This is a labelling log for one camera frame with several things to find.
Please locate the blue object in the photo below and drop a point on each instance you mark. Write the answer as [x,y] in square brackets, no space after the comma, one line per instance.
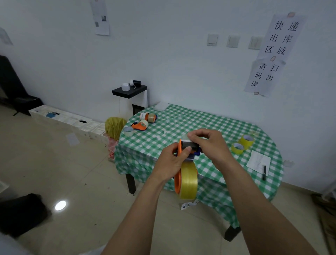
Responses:
[50,114]

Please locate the dark table leg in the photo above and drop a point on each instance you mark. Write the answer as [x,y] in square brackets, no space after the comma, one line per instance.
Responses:
[130,184]
[232,233]

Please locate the black label printer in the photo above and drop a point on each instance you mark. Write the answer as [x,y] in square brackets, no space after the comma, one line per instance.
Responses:
[137,83]

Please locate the white wall switch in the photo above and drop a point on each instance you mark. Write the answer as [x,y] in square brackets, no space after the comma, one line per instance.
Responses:
[212,40]
[255,42]
[233,41]

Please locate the row of white boxes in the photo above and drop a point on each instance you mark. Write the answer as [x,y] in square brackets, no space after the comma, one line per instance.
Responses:
[71,119]

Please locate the white paper sheet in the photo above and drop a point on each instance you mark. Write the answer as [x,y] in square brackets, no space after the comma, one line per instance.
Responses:
[257,160]

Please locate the person's right hand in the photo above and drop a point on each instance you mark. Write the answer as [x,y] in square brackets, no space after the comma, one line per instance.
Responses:
[215,149]

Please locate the person's left hand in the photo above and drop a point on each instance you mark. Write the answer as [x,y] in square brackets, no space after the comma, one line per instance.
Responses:
[168,165]

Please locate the white cabinet with black top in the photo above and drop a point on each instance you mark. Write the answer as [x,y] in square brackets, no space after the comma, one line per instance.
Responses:
[130,91]

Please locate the white printed tape roll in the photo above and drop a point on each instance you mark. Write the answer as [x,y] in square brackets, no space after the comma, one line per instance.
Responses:
[142,115]

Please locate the beige tape roll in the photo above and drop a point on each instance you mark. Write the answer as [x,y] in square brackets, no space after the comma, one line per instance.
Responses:
[143,123]

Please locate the person's right forearm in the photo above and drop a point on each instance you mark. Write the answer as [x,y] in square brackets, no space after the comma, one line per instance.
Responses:
[262,218]

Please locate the tall yellow tape roll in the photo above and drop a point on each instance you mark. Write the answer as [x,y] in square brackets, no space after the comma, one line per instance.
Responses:
[246,142]

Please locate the yellow plastic bag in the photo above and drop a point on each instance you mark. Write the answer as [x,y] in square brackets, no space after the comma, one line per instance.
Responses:
[115,127]

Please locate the short yellow tape roll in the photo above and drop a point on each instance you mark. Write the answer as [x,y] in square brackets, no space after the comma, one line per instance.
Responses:
[237,149]

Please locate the white wall outlet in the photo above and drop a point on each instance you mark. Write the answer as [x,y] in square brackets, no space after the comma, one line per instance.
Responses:
[288,163]

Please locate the black chair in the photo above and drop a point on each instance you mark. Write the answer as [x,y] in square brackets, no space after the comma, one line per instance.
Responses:
[13,89]

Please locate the white carton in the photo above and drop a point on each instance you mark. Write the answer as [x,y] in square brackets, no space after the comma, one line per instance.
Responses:
[3,186]

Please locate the green checkered tablecloth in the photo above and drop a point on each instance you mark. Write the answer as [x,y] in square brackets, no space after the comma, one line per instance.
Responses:
[162,147]

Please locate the white foam pad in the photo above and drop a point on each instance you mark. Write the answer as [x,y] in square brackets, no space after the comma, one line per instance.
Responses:
[161,106]

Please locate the black pen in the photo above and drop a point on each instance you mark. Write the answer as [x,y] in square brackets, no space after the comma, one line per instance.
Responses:
[264,172]

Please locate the white printed label scrap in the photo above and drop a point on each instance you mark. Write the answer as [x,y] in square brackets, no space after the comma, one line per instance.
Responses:
[187,205]

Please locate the white cloth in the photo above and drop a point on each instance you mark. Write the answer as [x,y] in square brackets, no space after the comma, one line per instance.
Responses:
[94,251]

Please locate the person's left forearm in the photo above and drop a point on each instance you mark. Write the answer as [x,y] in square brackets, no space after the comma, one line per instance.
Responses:
[136,223]

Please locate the white metal rack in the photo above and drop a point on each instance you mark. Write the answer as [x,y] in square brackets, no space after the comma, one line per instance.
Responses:
[330,191]

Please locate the pink plastic bag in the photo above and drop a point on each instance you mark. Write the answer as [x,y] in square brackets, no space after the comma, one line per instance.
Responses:
[112,147]

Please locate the brown tape roll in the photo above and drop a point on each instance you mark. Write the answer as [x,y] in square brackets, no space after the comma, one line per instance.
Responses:
[151,118]

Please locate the white board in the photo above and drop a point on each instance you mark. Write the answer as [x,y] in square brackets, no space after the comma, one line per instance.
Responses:
[10,247]

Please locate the white printed wall paper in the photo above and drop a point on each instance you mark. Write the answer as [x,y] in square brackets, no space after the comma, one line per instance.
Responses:
[5,36]
[101,27]

